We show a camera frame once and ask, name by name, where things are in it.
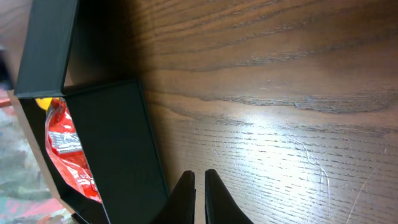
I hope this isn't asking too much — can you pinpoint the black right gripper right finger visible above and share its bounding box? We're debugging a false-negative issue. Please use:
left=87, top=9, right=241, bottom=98
left=205, top=169, right=253, bottom=224

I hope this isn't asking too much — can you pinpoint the yellow snack packet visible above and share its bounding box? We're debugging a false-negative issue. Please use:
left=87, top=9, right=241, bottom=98
left=35, top=98, right=52, bottom=111

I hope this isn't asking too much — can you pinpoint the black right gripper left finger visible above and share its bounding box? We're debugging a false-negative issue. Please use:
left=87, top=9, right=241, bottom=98
left=151, top=170, right=196, bottom=224

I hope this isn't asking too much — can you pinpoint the patterned red grey rug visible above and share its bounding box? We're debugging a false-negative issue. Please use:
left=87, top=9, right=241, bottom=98
left=1, top=90, right=74, bottom=224

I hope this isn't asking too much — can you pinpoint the black open gift box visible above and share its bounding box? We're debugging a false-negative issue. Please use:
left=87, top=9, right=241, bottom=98
left=14, top=0, right=169, bottom=223

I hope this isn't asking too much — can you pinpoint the red snack packet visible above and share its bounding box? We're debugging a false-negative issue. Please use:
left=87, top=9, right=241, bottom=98
left=45, top=98, right=102, bottom=203

